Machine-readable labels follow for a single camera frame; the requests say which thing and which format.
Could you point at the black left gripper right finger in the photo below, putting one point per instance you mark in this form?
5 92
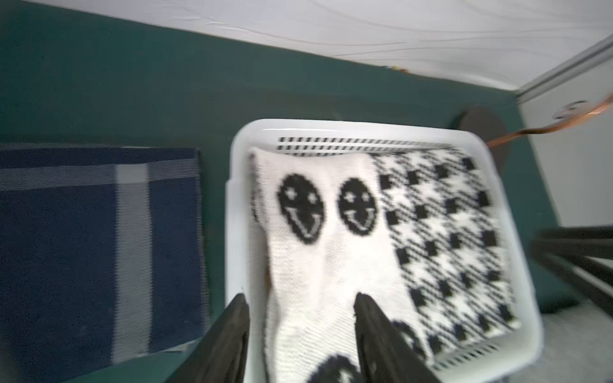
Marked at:
384 356

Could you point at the navy striped scarf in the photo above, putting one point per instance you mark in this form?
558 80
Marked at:
101 257

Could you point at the grey fuzzy scarf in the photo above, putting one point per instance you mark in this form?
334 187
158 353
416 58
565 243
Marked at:
577 348

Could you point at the copper wire jewelry stand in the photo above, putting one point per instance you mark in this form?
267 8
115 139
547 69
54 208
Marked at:
486 125

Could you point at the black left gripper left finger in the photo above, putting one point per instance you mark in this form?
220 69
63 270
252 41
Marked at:
221 356

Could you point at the black white smiley scarf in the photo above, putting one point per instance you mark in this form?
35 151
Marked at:
415 231

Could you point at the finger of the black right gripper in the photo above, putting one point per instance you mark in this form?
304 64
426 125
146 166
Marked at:
581 257

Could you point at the white plastic perforated basket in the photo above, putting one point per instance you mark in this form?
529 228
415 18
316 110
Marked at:
245 253

